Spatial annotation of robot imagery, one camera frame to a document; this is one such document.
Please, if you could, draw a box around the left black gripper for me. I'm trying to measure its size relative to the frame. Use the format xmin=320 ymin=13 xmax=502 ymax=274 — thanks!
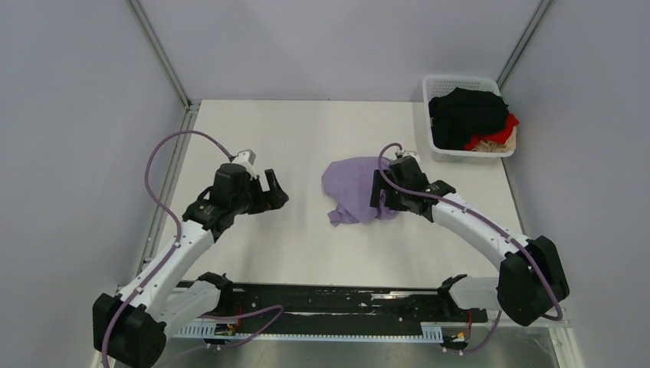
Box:
xmin=231 ymin=169 xmax=289 ymax=215

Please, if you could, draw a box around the white slotted cable duct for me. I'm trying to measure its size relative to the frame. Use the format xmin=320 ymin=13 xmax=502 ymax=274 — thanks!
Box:
xmin=173 ymin=323 xmax=444 ymax=343

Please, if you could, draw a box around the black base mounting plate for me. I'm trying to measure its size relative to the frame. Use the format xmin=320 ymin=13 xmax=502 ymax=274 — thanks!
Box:
xmin=193 ymin=283 xmax=488 ymax=335

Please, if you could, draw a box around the purple t shirt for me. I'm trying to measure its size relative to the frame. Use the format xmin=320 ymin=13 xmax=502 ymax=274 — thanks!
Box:
xmin=321 ymin=156 xmax=398 ymax=227

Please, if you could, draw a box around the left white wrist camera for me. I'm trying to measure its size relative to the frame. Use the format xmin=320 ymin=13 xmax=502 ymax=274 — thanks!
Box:
xmin=230 ymin=149 xmax=258 ymax=179

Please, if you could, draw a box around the red t shirt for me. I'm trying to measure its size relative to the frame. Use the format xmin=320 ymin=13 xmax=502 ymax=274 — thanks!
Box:
xmin=465 ymin=113 xmax=520 ymax=152

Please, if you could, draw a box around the black t shirt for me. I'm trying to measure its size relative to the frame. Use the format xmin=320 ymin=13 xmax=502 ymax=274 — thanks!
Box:
xmin=428 ymin=87 xmax=510 ymax=150

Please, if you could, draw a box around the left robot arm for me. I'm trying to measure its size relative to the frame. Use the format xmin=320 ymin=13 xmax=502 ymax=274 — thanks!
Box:
xmin=92 ymin=163 xmax=289 ymax=367

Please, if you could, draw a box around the beige t shirt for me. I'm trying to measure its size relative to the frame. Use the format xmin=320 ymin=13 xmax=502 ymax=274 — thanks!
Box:
xmin=471 ymin=126 xmax=517 ymax=153

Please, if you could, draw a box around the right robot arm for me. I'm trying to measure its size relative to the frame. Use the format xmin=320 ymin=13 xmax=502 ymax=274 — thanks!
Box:
xmin=369 ymin=156 xmax=570 ymax=327

